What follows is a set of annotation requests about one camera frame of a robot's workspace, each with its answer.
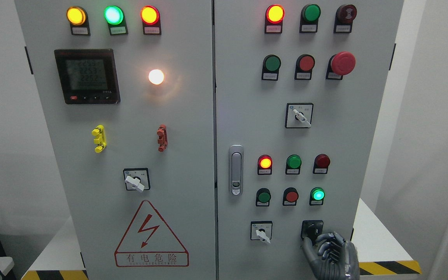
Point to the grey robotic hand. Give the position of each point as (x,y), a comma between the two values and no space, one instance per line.
(332,257)

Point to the red lit light top right door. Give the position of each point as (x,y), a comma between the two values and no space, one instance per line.
(274,16)

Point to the silver door latch handle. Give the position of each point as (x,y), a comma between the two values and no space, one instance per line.
(236,154)

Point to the green push button upper row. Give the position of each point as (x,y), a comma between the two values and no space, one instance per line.
(270,68)

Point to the green lit indicator light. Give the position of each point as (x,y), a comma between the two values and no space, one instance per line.
(116,21)

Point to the yellow terminal connector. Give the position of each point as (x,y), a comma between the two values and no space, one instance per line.
(99,138)

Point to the grey electrical control cabinet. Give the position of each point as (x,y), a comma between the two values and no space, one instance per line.
(213,97)

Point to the red push button upper row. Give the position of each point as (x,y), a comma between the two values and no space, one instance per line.
(304,67)

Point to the black digital power meter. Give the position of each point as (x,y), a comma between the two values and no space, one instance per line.
(88,76)

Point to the lower white rotary selector switch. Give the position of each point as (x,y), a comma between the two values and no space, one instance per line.
(261,231)

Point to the green unlit light top row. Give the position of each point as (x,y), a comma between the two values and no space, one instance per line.
(309,18)

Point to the red emergency stop mushroom button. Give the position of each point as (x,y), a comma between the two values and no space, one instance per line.
(339,65)

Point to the green light middle centre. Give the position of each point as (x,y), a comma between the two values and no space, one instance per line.
(293,164)

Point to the green light lower right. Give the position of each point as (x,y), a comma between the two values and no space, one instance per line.
(317,196)

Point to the green push button lower left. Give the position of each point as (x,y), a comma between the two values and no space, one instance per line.
(263,197)

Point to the red terminal connector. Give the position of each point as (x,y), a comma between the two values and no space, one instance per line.
(162,138)

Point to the dark red buzzer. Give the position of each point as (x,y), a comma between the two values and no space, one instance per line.
(344,17)

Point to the red lit light middle left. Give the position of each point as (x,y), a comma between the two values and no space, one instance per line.
(264,165)

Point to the yellow indicator light top left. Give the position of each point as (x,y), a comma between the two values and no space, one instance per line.
(78,19)

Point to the red light middle right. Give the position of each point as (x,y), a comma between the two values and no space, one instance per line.
(321,164)

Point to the black rotary knob switch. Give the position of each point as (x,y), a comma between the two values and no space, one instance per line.
(311,229)

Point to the white platform with hazard stripes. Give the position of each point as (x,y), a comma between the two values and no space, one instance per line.
(381,257)

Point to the left door rotary selector switch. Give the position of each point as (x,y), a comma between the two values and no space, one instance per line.
(137,179)

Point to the upper right rotary selector switch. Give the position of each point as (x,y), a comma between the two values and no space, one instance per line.
(298,115)

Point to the red lit indicator light left door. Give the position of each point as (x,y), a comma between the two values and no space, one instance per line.
(151,20)

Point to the red push button lower centre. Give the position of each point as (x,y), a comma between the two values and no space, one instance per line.
(290,197)

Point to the white lit indicator lamp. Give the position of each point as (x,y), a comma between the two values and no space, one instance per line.
(156,76)

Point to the red high voltage warning sticker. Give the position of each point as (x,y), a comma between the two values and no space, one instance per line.
(149,241)

